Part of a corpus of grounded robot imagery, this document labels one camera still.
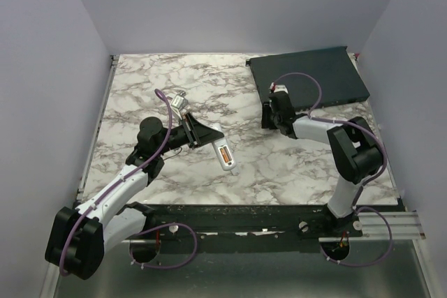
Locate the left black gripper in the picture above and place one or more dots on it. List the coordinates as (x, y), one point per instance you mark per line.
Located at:
(196, 134)

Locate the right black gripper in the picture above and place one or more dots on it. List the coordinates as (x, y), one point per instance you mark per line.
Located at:
(265, 122)

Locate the white remote control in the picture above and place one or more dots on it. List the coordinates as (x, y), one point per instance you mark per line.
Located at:
(216, 144)

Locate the orange battery mid table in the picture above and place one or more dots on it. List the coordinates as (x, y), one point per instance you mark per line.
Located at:
(227, 158)

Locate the white battery compartment cover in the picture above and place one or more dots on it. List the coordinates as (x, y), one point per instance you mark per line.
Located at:
(235, 171)

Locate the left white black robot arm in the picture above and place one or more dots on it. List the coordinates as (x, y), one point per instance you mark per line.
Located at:
(80, 237)

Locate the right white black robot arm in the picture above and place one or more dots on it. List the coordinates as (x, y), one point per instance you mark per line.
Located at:
(357, 152)

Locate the dark green flat electronics box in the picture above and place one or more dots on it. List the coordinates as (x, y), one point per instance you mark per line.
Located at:
(327, 73)

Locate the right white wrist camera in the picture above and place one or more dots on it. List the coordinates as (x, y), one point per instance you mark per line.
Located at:
(277, 90)

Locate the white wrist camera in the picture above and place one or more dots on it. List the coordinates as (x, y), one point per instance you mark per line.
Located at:
(177, 111)
(277, 90)

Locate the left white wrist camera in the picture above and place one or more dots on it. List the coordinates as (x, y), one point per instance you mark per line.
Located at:
(177, 111)

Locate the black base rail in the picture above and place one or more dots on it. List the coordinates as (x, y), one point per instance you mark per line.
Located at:
(240, 228)

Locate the aluminium extrusion rail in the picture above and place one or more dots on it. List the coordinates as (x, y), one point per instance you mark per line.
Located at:
(403, 226)

